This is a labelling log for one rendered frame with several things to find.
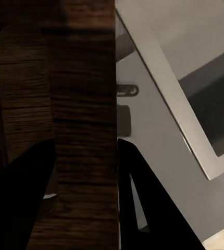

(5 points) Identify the cutting board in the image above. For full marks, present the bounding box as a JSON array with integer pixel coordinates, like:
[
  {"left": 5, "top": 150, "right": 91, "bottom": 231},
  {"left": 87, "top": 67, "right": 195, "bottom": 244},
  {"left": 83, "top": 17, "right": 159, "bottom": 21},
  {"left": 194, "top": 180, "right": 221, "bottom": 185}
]
[{"left": 0, "top": 0, "right": 120, "bottom": 250}]

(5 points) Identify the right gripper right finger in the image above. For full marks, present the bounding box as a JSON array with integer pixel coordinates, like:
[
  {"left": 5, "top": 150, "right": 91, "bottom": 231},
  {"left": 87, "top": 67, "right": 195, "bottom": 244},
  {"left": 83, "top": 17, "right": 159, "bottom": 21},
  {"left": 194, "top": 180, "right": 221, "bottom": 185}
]
[{"left": 117, "top": 139, "right": 206, "bottom": 250}]

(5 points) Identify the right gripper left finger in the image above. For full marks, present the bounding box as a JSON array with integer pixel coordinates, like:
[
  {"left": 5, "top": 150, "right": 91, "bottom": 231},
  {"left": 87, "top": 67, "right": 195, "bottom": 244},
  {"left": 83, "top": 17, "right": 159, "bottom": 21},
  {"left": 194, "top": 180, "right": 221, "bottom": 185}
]
[{"left": 0, "top": 139, "right": 56, "bottom": 250}]

